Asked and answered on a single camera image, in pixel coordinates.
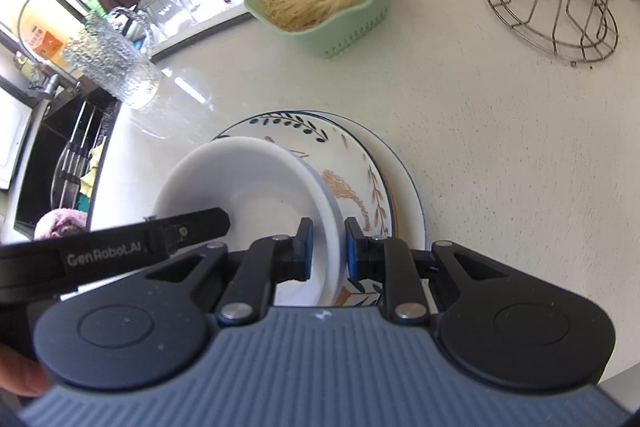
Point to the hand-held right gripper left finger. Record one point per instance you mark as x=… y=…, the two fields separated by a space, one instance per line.
x=305 y=252

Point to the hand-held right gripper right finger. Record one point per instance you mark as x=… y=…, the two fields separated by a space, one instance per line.
x=352 y=252

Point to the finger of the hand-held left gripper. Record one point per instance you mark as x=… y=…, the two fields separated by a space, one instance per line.
x=192 y=228

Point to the white ceramic bowl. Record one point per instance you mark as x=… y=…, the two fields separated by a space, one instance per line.
x=240 y=187

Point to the colourful floral plate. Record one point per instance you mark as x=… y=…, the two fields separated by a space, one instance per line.
x=350 y=187

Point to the person's left hand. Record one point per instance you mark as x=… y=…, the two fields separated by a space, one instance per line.
x=22 y=374

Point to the pink cloth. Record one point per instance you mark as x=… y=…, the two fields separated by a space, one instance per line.
x=60 y=223

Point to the yellow cloth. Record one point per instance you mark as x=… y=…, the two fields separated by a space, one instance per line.
x=92 y=169

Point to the black sink drain rack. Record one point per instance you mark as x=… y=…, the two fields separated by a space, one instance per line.
x=75 y=157

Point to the black kitchen sink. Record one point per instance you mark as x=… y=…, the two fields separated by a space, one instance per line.
x=45 y=147

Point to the steel faucet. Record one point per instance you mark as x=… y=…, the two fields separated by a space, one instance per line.
x=50 y=87

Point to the tall textured glass cup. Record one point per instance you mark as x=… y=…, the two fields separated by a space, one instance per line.
x=110 y=57

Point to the green plastic basket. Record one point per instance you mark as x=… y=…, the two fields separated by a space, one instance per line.
x=350 y=38

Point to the yellow detergent bottle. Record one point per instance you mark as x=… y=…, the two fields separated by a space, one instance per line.
x=45 y=32

